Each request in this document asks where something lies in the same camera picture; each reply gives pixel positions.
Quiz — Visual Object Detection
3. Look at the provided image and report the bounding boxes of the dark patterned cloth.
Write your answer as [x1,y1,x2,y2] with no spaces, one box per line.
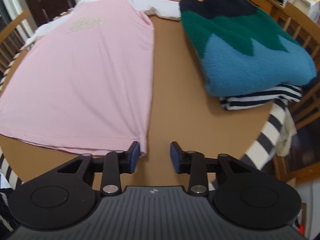
[0,187,16,233]

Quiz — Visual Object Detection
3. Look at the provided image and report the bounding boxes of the wooden slatted chair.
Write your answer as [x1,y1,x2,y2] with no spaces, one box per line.
[271,2,320,183]

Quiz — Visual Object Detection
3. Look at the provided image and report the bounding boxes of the dark brown door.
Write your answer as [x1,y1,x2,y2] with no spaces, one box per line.
[19,0,77,28]

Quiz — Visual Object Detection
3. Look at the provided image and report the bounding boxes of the green blue navy sweater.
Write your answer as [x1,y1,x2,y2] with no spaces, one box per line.
[179,0,318,97]

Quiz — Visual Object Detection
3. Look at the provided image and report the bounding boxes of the navy white striped shirt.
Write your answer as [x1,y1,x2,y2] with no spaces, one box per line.
[219,84,303,111]

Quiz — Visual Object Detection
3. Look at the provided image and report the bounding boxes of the white cardboard box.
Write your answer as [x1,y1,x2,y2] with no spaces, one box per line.
[291,0,320,23]

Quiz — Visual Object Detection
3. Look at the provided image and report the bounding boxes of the wooden spindle chair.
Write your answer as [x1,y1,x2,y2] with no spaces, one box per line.
[0,9,38,73]

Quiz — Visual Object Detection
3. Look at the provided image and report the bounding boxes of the cream cloth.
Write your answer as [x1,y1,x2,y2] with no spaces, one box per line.
[274,99,298,157]

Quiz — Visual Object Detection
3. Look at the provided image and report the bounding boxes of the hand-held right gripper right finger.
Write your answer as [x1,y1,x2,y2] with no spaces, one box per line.
[170,142,260,197]

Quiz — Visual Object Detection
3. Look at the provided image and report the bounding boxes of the pink t-shirt white sleeves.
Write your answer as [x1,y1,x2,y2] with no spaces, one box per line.
[0,0,182,156]

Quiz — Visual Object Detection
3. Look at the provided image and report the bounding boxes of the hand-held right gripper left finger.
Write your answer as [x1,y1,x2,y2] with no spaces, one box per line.
[47,141,140,197]

